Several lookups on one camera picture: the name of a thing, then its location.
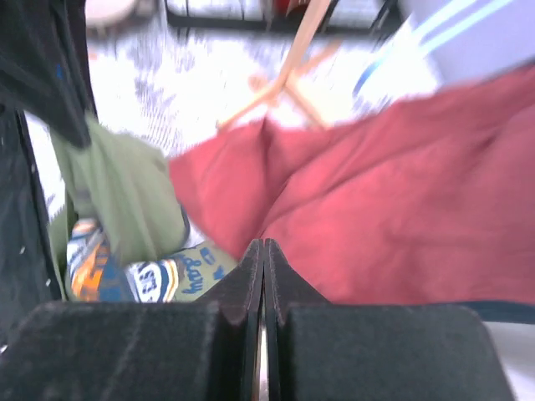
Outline floral table mat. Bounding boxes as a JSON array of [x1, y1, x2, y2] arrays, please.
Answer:
[[24, 16, 440, 222]]

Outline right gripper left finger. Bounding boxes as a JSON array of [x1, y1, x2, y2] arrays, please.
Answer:
[[1, 240, 264, 401]]

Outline green tank top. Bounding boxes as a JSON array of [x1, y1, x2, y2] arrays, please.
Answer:
[[50, 117, 236, 303]]

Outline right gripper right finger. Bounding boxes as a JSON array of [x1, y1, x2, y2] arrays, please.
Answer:
[[263, 239, 513, 400]]

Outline wooden clothes rack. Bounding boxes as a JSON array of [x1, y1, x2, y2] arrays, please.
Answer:
[[217, 0, 341, 129]]

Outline red tank top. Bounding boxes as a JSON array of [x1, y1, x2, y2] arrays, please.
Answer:
[[170, 66, 534, 323]]

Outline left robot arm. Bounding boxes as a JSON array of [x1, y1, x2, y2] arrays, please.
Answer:
[[1, 1, 94, 343]]

